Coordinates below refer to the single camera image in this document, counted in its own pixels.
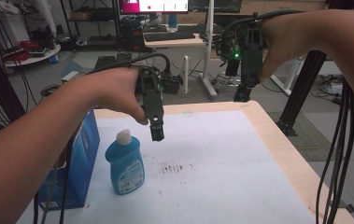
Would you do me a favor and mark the wooden desk with white legs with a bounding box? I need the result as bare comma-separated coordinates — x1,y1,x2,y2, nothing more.
143,0,225,98

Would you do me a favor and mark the blue cardboard box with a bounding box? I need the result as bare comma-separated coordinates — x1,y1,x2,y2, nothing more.
36,108,101,212

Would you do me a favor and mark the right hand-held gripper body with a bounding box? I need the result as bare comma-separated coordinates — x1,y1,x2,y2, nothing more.
215,13,265,91

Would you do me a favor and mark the black aluminium frame stand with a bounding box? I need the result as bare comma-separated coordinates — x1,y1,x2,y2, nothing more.
275,49,328,137

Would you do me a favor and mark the computer monitor with bright screen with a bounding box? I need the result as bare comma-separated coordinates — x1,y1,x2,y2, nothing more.
118,0,190,15

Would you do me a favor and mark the office chair base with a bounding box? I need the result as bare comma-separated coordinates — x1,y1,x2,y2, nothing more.
210,71,243,91

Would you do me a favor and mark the blue bottle with white cap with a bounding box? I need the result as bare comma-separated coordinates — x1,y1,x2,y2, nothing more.
104,128,146,196

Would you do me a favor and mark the round white table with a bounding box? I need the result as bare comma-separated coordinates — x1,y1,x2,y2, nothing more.
2,42,63,68

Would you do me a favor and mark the white upright panel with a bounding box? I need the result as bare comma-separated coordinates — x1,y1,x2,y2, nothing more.
178,55,191,95

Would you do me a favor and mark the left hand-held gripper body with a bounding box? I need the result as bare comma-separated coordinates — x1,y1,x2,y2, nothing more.
135,66,184,126

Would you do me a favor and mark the person's left hand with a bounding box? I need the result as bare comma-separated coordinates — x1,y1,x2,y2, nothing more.
84,66,150,126

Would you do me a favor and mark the black cable bundle of right gripper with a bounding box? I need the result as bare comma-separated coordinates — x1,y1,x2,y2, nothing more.
220,8,354,224

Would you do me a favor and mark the dark floor mat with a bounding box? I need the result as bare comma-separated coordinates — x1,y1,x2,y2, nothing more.
267,111,333,162

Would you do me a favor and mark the dark computer monitor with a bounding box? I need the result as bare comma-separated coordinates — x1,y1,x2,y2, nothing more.
188,0,243,14

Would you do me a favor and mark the white table mat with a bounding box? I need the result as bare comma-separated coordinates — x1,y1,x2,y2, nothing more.
15,109,318,224

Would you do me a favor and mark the red cable coil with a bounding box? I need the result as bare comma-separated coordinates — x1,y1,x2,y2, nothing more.
6,40,42,63

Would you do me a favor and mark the person's right hand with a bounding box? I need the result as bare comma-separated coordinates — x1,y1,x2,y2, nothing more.
259,10,315,84

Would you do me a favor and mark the black keyboard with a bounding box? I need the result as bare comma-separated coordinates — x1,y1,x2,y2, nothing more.
143,30,197,43

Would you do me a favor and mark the black metal shelf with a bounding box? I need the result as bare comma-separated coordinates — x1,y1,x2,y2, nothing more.
60,0,120,48

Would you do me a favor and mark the small blue bottle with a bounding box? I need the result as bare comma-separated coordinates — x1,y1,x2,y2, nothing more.
168,13,178,29

